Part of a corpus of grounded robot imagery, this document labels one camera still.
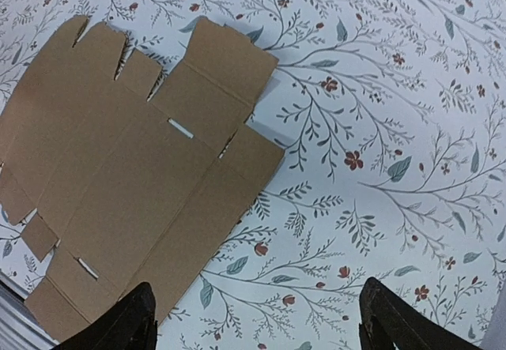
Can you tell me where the floral patterned table mat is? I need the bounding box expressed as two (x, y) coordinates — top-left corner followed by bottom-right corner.
(1, 0), (505, 349)

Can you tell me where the aluminium front table rail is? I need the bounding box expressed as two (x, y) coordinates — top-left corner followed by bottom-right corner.
(1, 273), (58, 349)

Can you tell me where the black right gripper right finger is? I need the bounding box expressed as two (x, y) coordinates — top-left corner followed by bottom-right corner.
(358, 277), (478, 350)

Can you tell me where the brown cardboard box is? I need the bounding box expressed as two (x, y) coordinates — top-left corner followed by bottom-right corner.
(1, 16), (284, 340)

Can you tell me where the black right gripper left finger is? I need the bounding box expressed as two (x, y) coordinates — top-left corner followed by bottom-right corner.
(58, 282), (157, 350)

